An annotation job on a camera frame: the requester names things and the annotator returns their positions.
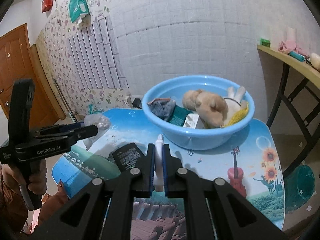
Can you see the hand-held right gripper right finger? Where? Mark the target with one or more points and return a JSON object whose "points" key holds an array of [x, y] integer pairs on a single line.
{"points": [[164, 170]]}

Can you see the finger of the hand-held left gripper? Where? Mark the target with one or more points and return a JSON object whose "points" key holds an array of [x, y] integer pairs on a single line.
{"points": [[70, 126], [85, 131]]}

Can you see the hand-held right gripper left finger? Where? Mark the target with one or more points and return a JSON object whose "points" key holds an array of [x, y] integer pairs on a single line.
{"points": [[150, 170]]}

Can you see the white plastic hook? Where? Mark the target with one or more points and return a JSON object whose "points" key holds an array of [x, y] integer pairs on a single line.
{"points": [[158, 155]]}

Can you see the clear plastic bag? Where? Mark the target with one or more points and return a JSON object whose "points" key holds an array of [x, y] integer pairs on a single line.
{"points": [[100, 122]]}

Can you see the black rectangular box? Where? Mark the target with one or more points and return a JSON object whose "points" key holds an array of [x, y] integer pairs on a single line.
{"points": [[126, 156]]}

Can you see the blue plastic basin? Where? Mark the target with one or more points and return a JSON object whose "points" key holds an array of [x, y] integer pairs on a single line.
{"points": [[200, 137]]}

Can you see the white charger plug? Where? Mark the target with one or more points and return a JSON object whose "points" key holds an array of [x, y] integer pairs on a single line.
{"points": [[191, 121]]}

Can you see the grey plush toy teal scarf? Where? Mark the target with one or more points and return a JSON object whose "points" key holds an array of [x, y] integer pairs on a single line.
{"points": [[162, 108]]}

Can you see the brown bear plush toy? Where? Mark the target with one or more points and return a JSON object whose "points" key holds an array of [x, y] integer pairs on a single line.
{"points": [[210, 107]]}

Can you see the yellow mesh star cushion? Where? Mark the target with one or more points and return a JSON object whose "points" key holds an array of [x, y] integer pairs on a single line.
{"points": [[237, 116]]}

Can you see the white rabbit plush toy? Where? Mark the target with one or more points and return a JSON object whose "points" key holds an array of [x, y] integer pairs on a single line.
{"points": [[232, 105]]}

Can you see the person's left forearm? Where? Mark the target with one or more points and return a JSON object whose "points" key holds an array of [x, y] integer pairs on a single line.
{"points": [[10, 205]]}

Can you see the person's left hand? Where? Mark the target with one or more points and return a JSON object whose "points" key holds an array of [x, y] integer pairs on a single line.
{"points": [[38, 180]]}

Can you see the brown wooden door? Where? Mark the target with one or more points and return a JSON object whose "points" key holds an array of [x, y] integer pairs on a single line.
{"points": [[17, 62]]}

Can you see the blue printed table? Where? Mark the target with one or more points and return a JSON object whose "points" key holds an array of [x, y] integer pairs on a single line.
{"points": [[225, 155]]}

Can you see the person's orange clothing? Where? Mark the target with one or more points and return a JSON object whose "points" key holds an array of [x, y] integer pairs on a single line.
{"points": [[53, 202]]}

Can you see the green hanging bag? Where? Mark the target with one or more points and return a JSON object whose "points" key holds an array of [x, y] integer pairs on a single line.
{"points": [[77, 7]]}

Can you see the teal waste bin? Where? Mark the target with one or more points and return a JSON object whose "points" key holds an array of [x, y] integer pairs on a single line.
{"points": [[300, 187]]}

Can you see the small green box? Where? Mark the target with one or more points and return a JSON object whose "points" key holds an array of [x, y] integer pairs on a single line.
{"points": [[265, 42]]}

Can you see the wooden side table black legs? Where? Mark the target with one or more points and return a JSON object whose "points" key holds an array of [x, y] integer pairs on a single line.
{"points": [[287, 60]]}

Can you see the teal lighter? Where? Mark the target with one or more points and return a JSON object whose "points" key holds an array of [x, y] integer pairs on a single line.
{"points": [[296, 56]]}

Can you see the pink cloth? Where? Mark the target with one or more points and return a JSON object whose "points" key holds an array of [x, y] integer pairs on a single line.
{"points": [[290, 46]]}

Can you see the pale bread bun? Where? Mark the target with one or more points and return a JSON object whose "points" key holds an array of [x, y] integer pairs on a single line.
{"points": [[315, 61]]}

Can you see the black wall charger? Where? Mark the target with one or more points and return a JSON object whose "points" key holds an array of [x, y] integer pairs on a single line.
{"points": [[137, 102]]}

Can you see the red wall box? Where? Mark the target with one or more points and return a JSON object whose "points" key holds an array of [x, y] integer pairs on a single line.
{"points": [[47, 3]]}

